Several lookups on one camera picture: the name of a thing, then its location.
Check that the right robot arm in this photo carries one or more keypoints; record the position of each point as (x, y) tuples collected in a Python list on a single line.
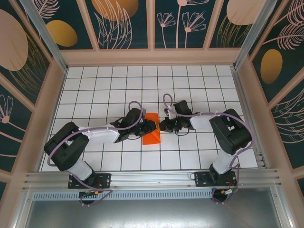
[(223, 161)]

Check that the grey metal sheet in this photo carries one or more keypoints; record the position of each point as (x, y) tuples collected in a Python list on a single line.
[(152, 213)]

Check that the aluminium side rail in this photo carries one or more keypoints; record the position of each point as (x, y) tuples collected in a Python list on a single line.
[(239, 83)]

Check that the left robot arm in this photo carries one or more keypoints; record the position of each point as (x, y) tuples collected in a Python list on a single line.
[(102, 139)]

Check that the aluminium frame post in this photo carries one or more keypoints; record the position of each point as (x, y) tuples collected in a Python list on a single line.
[(45, 35), (251, 35)]

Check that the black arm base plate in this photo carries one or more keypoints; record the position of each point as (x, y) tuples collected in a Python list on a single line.
[(202, 179), (104, 180)]

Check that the small circuit board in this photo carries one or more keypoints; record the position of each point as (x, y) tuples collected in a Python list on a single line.
[(91, 192), (228, 192)]

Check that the aluminium mounting rail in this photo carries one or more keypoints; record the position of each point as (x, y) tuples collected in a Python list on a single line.
[(152, 177)]

